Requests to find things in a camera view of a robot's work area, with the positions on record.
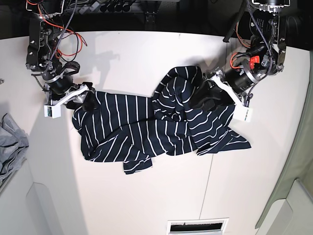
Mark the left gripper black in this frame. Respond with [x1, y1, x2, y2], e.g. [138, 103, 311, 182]
[189, 68, 259, 112]

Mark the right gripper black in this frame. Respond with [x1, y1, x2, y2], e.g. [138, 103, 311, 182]
[44, 75, 99, 112]

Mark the navy white striped t-shirt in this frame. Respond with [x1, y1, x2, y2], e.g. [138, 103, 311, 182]
[72, 66, 251, 174]

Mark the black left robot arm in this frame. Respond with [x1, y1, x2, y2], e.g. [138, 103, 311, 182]
[188, 0, 290, 111]

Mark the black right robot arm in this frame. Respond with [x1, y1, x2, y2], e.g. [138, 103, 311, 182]
[25, 0, 96, 117]

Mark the grey crumpled cloth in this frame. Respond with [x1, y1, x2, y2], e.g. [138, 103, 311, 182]
[0, 113, 29, 184]

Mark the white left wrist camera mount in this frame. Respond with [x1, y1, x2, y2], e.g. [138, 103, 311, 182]
[210, 72, 253, 122]

